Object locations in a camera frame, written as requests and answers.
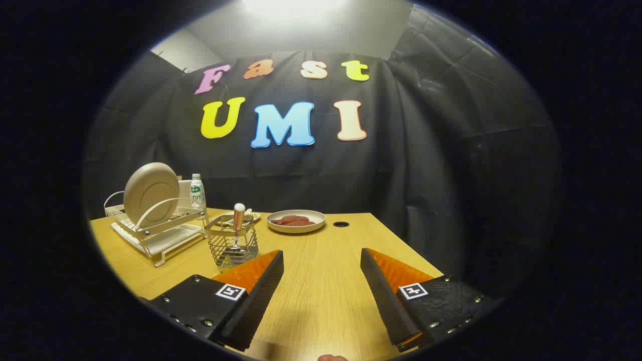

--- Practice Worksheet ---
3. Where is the beige round plate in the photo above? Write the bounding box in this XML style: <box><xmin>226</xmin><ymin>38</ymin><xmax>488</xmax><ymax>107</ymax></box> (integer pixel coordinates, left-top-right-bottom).
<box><xmin>123</xmin><ymin>162</ymin><xmax>180</xmax><ymax>226</ymax></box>

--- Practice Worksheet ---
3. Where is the black backdrop cloth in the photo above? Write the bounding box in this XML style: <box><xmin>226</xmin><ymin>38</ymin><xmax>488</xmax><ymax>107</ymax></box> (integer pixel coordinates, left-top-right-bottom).
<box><xmin>83</xmin><ymin>5</ymin><xmax>560</xmax><ymax>301</ymax></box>

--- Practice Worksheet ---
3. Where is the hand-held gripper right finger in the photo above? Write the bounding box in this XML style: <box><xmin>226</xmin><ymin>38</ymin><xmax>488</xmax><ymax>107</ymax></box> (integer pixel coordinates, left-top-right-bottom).
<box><xmin>360</xmin><ymin>247</ymin><xmax>502</xmax><ymax>352</ymax></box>

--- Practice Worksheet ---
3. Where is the spoon with checked handle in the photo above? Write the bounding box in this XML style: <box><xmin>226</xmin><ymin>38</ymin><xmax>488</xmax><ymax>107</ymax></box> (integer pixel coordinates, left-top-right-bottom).
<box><xmin>233</xmin><ymin>203</ymin><xmax>246</xmax><ymax>249</ymax></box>

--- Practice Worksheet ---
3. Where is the beige oval dish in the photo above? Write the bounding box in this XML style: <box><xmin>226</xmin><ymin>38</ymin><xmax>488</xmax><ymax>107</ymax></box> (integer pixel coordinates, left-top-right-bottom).
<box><xmin>266</xmin><ymin>210</ymin><xmax>327</xmax><ymax>234</ymax></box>

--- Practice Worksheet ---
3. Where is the white drink bottle green label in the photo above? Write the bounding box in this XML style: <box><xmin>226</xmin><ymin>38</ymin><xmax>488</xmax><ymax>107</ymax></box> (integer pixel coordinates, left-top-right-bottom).
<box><xmin>190</xmin><ymin>173</ymin><xmax>207</xmax><ymax>210</ymax></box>

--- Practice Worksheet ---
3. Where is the white wire dish rack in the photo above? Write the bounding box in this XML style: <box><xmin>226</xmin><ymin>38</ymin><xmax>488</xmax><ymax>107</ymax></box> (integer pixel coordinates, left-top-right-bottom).
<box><xmin>104</xmin><ymin>191</ymin><xmax>210</xmax><ymax>268</ymax></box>

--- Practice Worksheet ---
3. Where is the white divided tray with beans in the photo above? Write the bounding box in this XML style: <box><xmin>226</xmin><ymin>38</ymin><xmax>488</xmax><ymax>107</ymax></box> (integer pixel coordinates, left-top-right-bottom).
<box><xmin>221</xmin><ymin>211</ymin><xmax>262</xmax><ymax>224</ymax></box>

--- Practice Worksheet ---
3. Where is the metal wire basket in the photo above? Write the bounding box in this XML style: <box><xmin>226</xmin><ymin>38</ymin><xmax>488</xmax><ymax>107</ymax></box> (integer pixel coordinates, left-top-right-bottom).
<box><xmin>204</xmin><ymin>213</ymin><xmax>259</xmax><ymax>271</ymax></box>

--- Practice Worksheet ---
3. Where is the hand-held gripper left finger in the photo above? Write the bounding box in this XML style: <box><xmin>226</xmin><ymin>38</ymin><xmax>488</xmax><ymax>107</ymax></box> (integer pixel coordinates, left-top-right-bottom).
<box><xmin>145</xmin><ymin>249</ymin><xmax>284</xmax><ymax>352</ymax></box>

